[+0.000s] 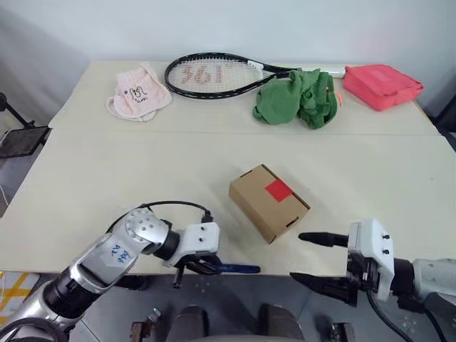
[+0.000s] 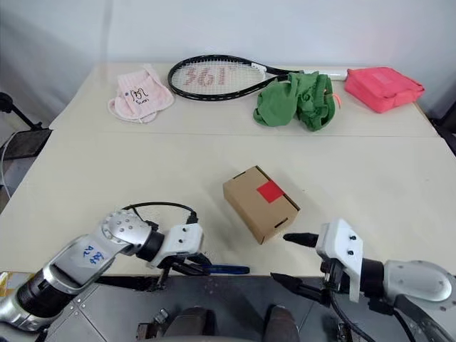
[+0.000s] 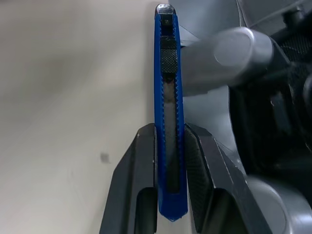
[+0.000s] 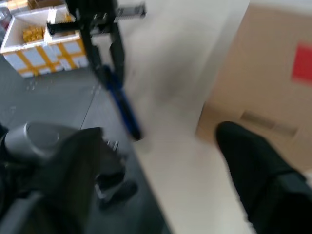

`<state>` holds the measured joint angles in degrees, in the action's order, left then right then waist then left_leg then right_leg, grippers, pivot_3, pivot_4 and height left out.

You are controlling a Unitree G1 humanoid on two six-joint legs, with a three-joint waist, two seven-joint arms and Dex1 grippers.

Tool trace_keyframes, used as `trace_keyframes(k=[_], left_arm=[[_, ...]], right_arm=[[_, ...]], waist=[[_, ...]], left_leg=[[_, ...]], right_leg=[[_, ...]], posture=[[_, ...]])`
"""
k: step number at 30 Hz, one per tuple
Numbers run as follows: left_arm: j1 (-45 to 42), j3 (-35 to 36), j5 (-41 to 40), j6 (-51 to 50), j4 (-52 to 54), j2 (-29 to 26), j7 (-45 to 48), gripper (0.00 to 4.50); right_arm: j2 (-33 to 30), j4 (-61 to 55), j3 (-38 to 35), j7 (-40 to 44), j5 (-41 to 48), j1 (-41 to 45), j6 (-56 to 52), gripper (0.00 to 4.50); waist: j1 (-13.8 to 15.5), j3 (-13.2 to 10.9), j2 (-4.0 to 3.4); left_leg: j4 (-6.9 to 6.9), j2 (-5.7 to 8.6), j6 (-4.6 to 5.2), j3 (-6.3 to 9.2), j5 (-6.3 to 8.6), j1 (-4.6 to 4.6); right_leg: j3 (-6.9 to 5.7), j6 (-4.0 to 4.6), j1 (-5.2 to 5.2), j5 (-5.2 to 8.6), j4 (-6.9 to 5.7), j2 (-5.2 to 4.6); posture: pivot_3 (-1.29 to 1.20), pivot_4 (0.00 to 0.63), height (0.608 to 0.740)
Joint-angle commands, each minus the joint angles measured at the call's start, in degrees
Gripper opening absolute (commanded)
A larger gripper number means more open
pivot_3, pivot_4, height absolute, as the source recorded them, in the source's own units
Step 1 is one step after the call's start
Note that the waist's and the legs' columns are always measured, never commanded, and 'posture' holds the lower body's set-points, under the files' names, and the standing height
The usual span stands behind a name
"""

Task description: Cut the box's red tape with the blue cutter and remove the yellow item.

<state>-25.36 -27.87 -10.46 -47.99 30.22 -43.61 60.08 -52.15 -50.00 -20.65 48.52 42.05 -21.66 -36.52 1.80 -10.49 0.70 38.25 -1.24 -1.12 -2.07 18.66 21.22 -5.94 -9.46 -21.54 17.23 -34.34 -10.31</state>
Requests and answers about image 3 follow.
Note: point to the blue utility cutter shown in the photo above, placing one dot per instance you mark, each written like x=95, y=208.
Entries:
x=159, y=97

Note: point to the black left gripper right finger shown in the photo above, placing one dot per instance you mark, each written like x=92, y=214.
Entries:
x=219, y=175

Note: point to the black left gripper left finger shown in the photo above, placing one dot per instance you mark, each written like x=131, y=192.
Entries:
x=136, y=170

